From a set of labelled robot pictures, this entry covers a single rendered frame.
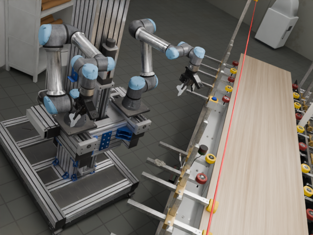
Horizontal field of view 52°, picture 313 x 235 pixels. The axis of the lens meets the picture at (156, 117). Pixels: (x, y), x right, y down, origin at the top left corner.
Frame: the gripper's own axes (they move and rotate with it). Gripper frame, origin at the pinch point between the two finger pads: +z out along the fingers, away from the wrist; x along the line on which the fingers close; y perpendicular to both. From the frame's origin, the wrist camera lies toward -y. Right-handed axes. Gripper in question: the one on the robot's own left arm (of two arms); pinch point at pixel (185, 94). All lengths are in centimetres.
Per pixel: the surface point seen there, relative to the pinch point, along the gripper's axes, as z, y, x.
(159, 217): 36, -53, 61
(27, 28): 62, 235, 9
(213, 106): 14.1, -7.6, -31.9
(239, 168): 42, -52, -28
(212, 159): 41, -34, -15
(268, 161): 42, -60, -60
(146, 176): 36, -26, 48
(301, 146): 41, -65, -112
